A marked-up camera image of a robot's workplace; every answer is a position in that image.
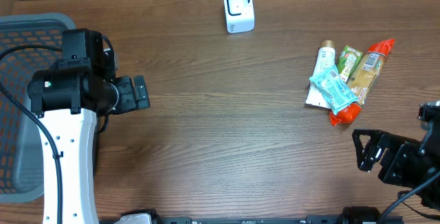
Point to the white cream tube gold cap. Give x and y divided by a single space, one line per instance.
326 58

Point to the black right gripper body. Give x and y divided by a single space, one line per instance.
404 164

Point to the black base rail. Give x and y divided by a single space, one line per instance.
251 220

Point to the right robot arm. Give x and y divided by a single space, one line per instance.
428 191

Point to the white barcode scanner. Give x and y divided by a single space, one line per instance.
239 16

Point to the teal wet wipes pack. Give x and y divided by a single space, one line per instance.
334 90

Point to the green tea packet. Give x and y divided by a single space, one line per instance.
348 61

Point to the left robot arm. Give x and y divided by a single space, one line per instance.
67 102

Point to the spaghetti pack with red ends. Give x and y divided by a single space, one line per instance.
363 79

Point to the grey plastic basket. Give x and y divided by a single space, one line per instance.
21 151

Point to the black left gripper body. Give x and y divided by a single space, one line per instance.
128 99

